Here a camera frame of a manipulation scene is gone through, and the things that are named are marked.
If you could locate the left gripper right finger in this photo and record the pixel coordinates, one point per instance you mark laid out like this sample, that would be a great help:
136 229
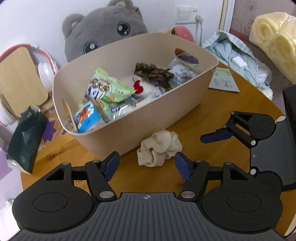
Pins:
194 173

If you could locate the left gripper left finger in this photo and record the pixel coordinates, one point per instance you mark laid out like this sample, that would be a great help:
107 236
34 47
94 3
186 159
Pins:
99 173

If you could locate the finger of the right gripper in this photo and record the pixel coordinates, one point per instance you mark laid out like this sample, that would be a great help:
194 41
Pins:
268 179
248 128

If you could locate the cartoon blue card box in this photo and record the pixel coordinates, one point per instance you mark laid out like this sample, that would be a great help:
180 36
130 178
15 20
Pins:
88 118

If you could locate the blue white plastic packet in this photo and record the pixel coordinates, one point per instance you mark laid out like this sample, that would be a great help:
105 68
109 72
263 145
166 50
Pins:
127 106

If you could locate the cream cloth scrunchie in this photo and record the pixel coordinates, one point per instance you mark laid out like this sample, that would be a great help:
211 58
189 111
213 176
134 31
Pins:
161 146

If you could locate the white green paper card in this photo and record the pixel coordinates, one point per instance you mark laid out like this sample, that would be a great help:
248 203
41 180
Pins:
223 80

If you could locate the white charger adapter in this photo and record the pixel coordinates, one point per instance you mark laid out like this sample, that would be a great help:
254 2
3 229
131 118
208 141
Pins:
239 62

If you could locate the beige plastic storage basket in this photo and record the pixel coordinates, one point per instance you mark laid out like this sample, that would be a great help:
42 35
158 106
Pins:
118 59

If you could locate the dark green tissue pack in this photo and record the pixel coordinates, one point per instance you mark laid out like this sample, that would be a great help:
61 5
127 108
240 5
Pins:
24 145

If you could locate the light blue clothing pile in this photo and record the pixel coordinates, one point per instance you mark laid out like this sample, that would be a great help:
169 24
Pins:
234 53

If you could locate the silver green snack bag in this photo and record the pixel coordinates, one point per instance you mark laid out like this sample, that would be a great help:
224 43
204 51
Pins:
181 71

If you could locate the white plush with red heart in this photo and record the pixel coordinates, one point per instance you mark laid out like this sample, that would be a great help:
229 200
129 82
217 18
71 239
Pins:
145 91

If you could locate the yellow rolled towel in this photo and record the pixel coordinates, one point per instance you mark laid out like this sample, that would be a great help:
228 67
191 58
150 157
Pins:
274 34

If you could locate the red white headphones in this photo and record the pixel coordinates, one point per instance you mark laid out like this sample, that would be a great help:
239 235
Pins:
46 71

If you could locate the wooden headphone stand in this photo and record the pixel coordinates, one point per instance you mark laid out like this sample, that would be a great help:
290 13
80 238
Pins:
20 83

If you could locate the burger hat plush toy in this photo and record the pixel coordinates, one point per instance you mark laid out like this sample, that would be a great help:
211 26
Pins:
182 32

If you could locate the grey cat plush toy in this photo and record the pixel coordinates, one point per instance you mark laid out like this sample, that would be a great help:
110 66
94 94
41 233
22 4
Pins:
102 26

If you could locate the white wall socket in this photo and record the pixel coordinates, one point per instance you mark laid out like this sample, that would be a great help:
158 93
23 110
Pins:
186 14

